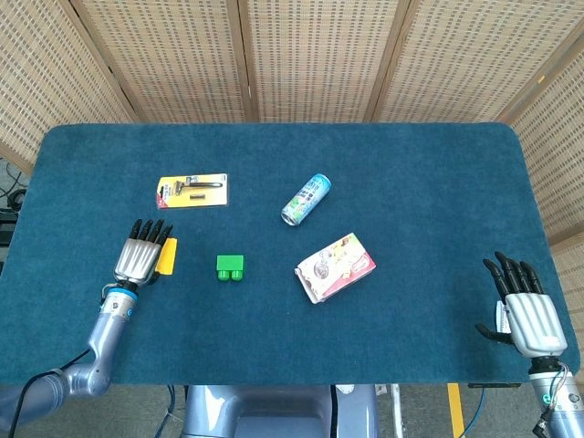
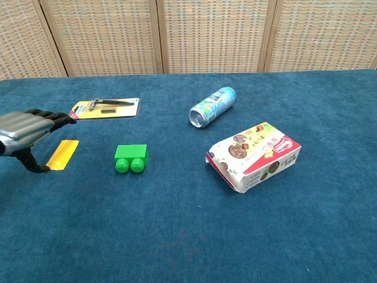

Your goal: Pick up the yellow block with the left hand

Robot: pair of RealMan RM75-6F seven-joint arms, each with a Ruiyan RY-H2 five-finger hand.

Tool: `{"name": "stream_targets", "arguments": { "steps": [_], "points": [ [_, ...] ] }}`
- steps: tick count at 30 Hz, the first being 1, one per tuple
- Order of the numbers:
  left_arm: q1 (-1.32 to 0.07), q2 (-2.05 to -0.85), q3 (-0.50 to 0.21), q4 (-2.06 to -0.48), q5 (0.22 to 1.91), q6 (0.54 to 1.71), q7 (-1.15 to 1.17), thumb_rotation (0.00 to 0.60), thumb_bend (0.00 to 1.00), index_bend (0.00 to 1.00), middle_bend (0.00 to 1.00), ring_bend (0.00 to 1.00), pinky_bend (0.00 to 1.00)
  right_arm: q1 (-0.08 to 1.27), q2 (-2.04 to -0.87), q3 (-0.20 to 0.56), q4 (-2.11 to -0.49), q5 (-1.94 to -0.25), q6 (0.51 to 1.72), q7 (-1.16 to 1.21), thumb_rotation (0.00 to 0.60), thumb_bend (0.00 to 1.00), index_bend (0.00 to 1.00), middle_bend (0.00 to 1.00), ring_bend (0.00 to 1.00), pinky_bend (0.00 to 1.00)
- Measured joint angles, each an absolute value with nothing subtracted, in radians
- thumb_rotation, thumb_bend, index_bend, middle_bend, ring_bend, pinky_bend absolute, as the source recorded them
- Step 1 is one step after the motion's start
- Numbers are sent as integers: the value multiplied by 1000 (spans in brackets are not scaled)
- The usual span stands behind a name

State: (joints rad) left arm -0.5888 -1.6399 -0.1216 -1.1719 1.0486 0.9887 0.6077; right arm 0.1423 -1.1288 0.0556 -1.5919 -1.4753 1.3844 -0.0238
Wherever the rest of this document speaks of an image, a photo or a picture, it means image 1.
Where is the blue green drink can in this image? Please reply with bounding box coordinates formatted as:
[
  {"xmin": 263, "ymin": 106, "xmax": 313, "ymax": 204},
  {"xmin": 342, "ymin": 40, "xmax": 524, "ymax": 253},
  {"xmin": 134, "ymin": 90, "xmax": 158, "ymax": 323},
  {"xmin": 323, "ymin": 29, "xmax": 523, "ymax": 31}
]
[{"xmin": 280, "ymin": 172, "xmax": 332, "ymax": 227}]

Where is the white metal table leg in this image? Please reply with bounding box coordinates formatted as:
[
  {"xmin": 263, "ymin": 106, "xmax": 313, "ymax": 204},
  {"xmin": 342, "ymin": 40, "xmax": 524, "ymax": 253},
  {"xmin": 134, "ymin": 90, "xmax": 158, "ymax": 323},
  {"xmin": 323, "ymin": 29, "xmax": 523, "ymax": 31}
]
[{"xmin": 390, "ymin": 384, "xmax": 403, "ymax": 438}]

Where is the silver blue robot torso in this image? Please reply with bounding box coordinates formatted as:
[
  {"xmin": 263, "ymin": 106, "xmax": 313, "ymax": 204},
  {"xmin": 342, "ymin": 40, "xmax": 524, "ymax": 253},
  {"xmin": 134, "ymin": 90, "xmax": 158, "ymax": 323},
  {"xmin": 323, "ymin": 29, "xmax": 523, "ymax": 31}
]
[{"xmin": 182, "ymin": 384, "xmax": 380, "ymax": 438}]

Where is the blue carpet table cover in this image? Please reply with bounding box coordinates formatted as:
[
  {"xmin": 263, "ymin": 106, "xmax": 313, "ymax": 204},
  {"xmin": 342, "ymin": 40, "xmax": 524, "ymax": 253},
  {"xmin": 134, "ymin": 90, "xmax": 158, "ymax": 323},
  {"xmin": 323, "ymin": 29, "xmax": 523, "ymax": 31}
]
[{"xmin": 0, "ymin": 121, "xmax": 580, "ymax": 387}]

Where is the blue floor cable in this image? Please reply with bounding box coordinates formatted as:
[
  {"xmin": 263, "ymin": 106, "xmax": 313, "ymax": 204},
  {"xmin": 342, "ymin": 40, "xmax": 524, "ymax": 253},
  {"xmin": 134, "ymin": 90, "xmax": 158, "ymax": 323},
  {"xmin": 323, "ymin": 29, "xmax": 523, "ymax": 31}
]
[
  {"xmin": 463, "ymin": 387, "xmax": 487, "ymax": 438},
  {"xmin": 154, "ymin": 385, "xmax": 178, "ymax": 438}
]

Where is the green toy building block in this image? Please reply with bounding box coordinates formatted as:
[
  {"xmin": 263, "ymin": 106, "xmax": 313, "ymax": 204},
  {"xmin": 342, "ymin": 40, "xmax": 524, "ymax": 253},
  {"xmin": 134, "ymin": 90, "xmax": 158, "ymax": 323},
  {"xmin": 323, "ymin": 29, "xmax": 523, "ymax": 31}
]
[{"xmin": 215, "ymin": 255, "xmax": 245, "ymax": 283}]

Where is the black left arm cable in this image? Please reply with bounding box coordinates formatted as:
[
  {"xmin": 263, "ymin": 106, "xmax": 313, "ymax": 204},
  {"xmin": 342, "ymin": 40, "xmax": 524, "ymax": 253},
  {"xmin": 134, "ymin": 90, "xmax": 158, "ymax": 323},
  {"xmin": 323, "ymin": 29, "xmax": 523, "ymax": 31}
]
[{"xmin": 8, "ymin": 349, "xmax": 92, "ymax": 438}]

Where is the razor in yellow blister pack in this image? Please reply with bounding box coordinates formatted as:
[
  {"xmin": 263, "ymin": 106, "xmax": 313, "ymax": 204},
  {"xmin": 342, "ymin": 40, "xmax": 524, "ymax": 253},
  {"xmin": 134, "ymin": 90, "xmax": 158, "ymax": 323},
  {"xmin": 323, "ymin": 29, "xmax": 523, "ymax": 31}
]
[{"xmin": 156, "ymin": 172, "xmax": 229, "ymax": 211}]

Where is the woven folding screen panel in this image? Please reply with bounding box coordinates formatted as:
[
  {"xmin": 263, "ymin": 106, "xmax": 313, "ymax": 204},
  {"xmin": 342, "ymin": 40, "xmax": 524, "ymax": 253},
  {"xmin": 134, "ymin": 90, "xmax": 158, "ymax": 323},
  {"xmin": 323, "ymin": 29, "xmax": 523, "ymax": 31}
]
[
  {"xmin": 236, "ymin": 0, "xmax": 407, "ymax": 123},
  {"xmin": 68, "ymin": 0, "xmax": 256, "ymax": 123},
  {"xmin": 0, "ymin": 0, "xmax": 141, "ymax": 177},
  {"xmin": 364, "ymin": 0, "xmax": 584, "ymax": 123},
  {"xmin": 496, "ymin": 40, "xmax": 584, "ymax": 329}
]

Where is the white printed hand tag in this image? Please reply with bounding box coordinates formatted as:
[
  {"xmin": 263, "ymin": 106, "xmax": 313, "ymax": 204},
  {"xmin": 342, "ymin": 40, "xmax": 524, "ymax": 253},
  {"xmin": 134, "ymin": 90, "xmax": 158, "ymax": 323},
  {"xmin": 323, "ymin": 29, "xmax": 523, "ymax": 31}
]
[{"xmin": 495, "ymin": 300, "xmax": 511, "ymax": 334}]

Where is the small orange block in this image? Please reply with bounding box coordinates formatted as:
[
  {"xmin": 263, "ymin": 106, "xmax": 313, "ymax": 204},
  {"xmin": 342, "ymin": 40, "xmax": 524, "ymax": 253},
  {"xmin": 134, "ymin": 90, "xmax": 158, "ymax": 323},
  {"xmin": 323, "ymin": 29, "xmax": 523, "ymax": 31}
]
[{"xmin": 154, "ymin": 236, "xmax": 179, "ymax": 276}]

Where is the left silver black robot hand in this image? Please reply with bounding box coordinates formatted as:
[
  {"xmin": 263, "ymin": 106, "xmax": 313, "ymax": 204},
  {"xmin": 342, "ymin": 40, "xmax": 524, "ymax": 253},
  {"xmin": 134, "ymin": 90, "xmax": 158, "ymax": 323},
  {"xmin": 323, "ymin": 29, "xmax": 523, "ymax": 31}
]
[{"xmin": 112, "ymin": 218, "xmax": 174, "ymax": 288}]

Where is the right wrist cable bundle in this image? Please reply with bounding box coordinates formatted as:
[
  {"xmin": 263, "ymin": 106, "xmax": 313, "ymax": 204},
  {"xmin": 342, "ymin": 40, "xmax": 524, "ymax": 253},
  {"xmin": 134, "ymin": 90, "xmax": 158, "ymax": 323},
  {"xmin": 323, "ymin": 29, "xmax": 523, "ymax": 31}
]
[{"xmin": 531, "ymin": 364, "xmax": 574, "ymax": 438}]

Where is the opened white red cookie box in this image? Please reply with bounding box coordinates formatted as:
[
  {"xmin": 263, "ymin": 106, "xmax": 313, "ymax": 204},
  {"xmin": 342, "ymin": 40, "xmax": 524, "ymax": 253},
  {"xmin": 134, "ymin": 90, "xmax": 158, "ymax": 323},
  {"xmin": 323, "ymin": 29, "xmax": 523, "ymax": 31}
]
[{"xmin": 294, "ymin": 232, "xmax": 378, "ymax": 305}]

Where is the black floor equipment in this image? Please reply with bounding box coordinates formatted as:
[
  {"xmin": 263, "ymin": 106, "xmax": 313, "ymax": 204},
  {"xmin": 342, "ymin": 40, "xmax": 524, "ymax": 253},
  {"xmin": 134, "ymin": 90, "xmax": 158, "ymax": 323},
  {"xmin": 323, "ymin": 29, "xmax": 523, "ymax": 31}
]
[{"xmin": 0, "ymin": 157, "xmax": 28, "ymax": 247}]

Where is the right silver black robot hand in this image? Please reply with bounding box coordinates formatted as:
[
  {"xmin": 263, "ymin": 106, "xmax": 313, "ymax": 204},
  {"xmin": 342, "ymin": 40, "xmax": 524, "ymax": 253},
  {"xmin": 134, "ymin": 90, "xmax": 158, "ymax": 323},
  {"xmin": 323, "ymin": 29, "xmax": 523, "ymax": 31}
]
[{"xmin": 474, "ymin": 250, "xmax": 569, "ymax": 361}]

